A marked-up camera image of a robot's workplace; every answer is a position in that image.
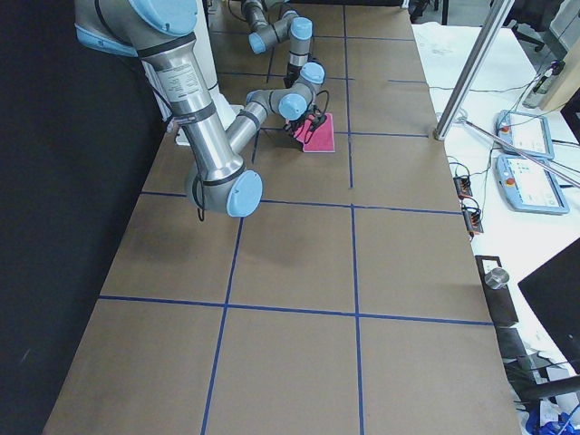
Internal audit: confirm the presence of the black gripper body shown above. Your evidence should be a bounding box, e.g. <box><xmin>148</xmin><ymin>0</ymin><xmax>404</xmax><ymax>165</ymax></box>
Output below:
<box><xmin>284</xmin><ymin>106</ymin><xmax>324</xmax><ymax>136</ymax></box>

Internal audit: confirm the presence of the pink towel with grey back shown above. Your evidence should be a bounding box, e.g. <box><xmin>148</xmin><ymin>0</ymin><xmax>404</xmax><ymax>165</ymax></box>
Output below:
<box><xmin>292</xmin><ymin>113</ymin><xmax>335</xmax><ymax>153</ymax></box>

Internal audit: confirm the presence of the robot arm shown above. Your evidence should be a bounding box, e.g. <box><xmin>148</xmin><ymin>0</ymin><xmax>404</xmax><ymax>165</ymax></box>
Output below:
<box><xmin>240</xmin><ymin>0</ymin><xmax>314</xmax><ymax>89</ymax></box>
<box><xmin>74</xmin><ymin>0</ymin><xmax>325</xmax><ymax>218</ymax></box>

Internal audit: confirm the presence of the left power strip with plugs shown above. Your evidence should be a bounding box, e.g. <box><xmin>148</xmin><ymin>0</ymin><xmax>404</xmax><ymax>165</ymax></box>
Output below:
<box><xmin>453</xmin><ymin>175</ymin><xmax>472</xmax><ymax>199</ymax></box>

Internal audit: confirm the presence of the reacher grabber stick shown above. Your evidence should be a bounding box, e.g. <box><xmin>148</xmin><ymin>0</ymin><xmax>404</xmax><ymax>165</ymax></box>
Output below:
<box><xmin>454</xmin><ymin>116</ymin><xmax>580</xmax><ymax>189</ymax></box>

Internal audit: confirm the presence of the far blue teach pendant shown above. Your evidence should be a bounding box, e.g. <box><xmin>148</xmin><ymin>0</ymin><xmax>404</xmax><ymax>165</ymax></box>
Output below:
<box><xmin>496</xmin><ymin>110</ymin><xmax>555</xmax><ymax>160</ymax></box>

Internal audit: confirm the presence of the blue teach pendant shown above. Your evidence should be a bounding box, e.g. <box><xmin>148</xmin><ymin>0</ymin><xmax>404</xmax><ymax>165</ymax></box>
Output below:
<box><xmin>496</xmin><ymin>110</ymin><xmax>555</xmax><ymax>160</ymax></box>
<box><xmin>495</xmin><ymin>154</ymin><xmax>570</xmax><ymax>216</ymax></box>

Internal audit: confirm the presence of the near blue teach pendant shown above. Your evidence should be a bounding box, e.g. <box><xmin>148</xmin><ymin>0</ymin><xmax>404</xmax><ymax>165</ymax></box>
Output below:
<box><xmin>495</xmin><ymin>154</ymin><xmax>570</xmax><ymax>216</ymax></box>

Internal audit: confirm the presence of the steel cup on black box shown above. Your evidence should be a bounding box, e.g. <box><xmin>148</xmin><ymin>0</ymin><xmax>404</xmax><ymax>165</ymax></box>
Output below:
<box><xmin>484</xmin><ymin>267</ymin><xmax>510</xmax><ymax>290</ymax></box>

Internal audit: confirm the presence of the silver aluminium frame post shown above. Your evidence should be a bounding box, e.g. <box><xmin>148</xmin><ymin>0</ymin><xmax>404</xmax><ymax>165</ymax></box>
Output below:
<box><xmin>433</xmin><ymin>0</ymin><xmax>515</xmax><ymax>141</ymax></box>

